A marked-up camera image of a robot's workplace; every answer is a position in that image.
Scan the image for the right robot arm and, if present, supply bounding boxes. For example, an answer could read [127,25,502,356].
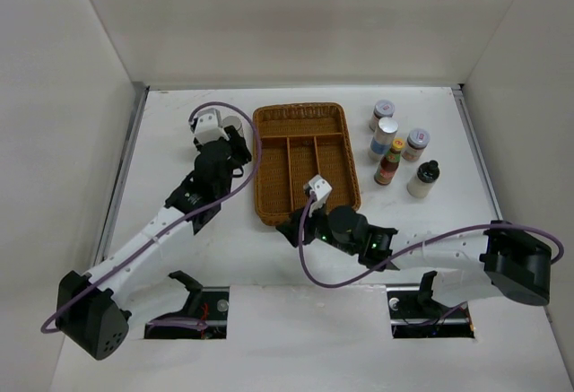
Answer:
[276,205,552,317]

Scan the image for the red-label spice jar back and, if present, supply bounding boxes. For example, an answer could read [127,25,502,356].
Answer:
[369,100,396,131]

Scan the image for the yellow-cap hot sauce bottle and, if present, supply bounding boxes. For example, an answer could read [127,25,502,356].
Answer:
[374,138,405,186]

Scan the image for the red-label spice jar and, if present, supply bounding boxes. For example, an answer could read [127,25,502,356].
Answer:
[369,100,396,131]
[402,128,430,161]

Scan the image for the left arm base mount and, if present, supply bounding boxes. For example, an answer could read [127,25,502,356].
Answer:
[143,271,230,340]

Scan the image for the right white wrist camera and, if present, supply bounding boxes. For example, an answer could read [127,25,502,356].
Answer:
[305,174,332,204]

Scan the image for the white-lid blue-label shaker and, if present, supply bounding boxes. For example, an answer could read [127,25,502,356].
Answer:
[369,118,398,161]

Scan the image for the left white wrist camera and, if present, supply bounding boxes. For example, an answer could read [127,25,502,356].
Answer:
[191,109,228,144]

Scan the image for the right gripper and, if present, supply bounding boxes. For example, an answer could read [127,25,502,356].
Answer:
[276,196,359,256]

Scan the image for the black-cap white bottle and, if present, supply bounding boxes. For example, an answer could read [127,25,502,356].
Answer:
[407,160,440,199]

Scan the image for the red-label spice jar right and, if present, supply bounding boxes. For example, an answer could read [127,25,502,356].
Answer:
[402,128,430,161]

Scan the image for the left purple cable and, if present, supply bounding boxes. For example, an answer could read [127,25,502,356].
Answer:
[40,101,262,335]

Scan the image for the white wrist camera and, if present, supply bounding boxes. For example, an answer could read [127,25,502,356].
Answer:
[305,174,332,204]
[191,109,228,144]

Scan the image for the brown wicker divided tray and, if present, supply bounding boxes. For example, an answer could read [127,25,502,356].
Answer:
[253,102,361,226]

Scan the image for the silver-lid spice jar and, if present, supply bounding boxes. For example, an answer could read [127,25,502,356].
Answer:
[222,116,244,137]

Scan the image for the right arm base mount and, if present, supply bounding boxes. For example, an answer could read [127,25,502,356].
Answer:
[387,271,474,339]

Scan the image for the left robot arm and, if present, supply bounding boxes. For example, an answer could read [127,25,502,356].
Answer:
[53,123,252,361]

